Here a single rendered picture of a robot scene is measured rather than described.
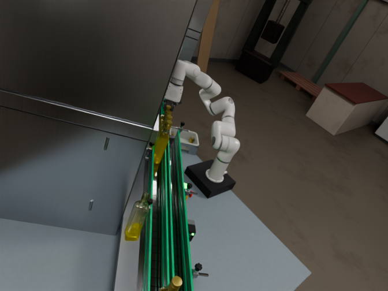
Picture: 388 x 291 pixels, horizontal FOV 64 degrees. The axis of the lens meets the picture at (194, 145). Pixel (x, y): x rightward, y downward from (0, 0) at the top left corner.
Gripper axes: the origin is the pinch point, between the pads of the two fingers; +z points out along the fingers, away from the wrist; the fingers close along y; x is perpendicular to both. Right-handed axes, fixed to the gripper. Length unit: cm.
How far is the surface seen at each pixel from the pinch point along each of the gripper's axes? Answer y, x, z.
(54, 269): -36, -73, 61
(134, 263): -7, -77, 49
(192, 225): 23, -48, 45
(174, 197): 12, -37, 38
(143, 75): -23, -75, -25
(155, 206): 1, -46, 40
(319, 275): 181, 16, 115
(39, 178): -51, -61, 29
